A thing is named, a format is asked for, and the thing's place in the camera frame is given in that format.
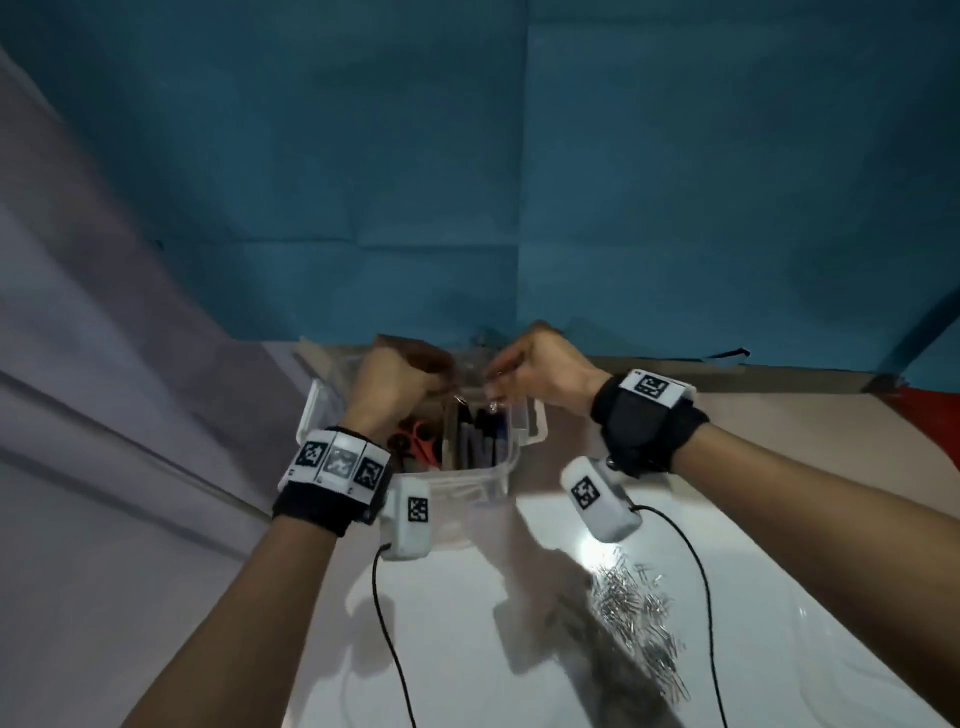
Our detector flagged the person's left hand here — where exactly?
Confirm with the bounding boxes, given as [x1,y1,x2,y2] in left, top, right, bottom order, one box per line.
[341,344,455,444]

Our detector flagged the person's right hand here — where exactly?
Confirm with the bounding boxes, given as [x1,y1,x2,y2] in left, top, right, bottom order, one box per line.
[483,329,615,420]

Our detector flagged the clear plastic storage box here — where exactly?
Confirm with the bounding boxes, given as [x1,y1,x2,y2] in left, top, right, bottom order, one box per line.
[296,346,550,526]

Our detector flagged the pile of silver paper clips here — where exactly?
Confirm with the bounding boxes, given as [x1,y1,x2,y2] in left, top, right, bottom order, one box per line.
[547,547,691,706]

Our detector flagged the person's right forearm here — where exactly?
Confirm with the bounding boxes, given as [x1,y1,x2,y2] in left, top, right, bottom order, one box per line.
[671,423,960,718]

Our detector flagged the person's left forearm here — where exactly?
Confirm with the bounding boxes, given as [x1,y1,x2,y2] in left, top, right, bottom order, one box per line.
[119,513,339,728]

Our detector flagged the brown cardboard divider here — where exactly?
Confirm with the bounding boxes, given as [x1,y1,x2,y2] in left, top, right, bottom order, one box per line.
[389,359,481,474]

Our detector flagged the black wristband with marker tags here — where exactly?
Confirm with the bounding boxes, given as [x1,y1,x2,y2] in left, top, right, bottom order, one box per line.
[272,427,393,538]
[590,368,710,479]

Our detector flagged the blue backdrop cloth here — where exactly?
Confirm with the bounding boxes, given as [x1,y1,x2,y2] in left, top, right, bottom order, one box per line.
[0,0,960,375]

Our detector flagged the red object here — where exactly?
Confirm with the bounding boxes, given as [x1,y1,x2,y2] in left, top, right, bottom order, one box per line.
[888,386,960,474]

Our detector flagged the black camera cable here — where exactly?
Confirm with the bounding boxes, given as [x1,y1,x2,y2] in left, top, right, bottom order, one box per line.
[633,503,730,728]
[371,543,418,728]

